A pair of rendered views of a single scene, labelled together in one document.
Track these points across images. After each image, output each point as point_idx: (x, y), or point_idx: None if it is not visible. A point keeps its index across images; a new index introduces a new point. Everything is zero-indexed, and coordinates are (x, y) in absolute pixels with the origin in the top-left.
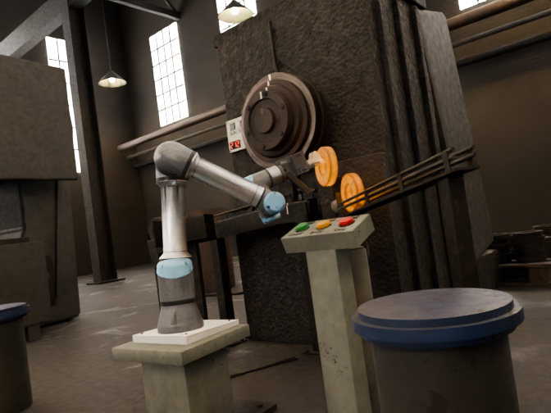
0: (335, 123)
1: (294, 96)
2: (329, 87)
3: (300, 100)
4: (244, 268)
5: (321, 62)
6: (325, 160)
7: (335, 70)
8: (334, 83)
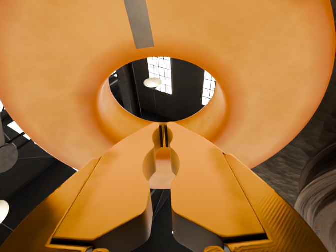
0: (319, 121)
1: (331, 244)
2: (291, 170)
3: (323, 229)
4: None
5: (285, 197)
6: (105, 146)
7: (266, 176)
8: (277, 166)
